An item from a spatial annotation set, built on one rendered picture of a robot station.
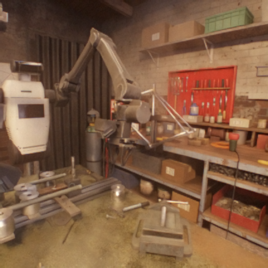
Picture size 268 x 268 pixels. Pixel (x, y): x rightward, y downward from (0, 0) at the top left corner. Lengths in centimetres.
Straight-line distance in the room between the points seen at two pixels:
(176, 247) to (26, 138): 96
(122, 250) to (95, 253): 6
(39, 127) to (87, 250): 83
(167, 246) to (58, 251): 25
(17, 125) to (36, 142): 14
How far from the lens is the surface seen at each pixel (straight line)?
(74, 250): 52
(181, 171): 182
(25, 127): 117
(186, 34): 238
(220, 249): 56
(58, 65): 308
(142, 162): 213
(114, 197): 68
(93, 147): 242
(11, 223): 54
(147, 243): 48
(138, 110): 55
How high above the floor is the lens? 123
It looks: 10 degrees down
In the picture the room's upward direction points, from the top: 1 degrees clockwise
